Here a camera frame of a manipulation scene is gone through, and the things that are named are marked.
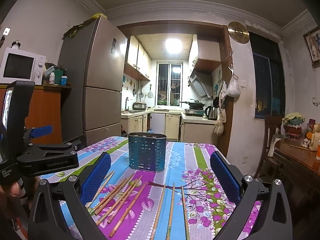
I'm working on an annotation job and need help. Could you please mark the kitchen window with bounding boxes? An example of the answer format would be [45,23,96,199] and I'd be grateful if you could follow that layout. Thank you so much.
[156,62,183,107]

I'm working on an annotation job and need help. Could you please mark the person's left hand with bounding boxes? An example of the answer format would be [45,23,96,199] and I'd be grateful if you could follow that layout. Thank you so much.
[1,182,34,219]

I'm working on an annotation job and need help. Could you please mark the orange wooden cabinet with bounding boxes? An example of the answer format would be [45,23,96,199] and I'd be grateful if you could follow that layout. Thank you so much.
[1,80,63,150]

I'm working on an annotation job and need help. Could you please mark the white medicine bottle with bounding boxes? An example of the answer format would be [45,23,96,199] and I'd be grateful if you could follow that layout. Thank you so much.
[49,72,55,84]

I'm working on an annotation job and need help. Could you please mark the dark wooden side table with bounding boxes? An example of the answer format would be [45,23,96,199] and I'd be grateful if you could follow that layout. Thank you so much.
[273,139,319,192]

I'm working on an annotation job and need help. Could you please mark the blue lidded container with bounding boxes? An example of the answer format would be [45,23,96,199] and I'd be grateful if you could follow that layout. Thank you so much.
[60,75,68,86]

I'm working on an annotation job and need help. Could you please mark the green box on cabinet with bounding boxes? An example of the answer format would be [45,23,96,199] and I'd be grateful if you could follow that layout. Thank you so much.
[53,69,63,85]

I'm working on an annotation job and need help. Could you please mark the white microwave oven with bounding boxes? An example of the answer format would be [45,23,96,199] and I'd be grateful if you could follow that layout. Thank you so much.
[1,48,46,86]

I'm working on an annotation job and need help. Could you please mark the floral striped tablecloth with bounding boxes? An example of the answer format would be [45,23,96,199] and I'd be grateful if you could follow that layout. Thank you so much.
[44,137,235,239]

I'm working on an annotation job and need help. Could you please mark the bronze three-door refrigerator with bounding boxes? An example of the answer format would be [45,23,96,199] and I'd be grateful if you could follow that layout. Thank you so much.
[58,16,127,146]

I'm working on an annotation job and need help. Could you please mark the wooden chair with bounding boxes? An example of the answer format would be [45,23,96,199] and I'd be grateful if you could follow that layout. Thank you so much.
[254,115,282,180]

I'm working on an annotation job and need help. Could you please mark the silver rice cooker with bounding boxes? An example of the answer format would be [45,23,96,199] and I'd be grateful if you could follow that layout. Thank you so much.
[132,102,147,111]

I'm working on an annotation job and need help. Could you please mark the blue perforated utensil holder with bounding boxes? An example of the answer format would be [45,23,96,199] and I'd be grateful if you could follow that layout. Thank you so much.
[128,132,167,172]

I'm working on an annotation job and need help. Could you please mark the steel electric kettle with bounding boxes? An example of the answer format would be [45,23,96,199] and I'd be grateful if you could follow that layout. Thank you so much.
[205,106,218,120]

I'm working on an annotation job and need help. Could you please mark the white hanging plastic bag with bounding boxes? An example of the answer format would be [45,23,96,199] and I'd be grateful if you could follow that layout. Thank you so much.
[226,74,241,98]

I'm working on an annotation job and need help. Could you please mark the black wok on stove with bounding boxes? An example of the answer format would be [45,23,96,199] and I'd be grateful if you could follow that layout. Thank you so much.
[181,100,205,110]

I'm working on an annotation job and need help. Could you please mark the dark window with curtain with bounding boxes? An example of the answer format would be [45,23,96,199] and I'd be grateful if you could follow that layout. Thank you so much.
[249,32,285,119]

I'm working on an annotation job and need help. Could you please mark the range hood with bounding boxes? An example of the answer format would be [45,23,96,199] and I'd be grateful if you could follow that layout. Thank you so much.
[188,70,213,99]

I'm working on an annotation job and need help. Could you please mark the framed wall picture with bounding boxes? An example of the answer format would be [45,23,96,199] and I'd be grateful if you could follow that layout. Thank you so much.
[303,27,320,68]

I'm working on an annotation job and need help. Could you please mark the gold round wall clock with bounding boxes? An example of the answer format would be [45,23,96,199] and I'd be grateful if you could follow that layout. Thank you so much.
[227,21,249,44]

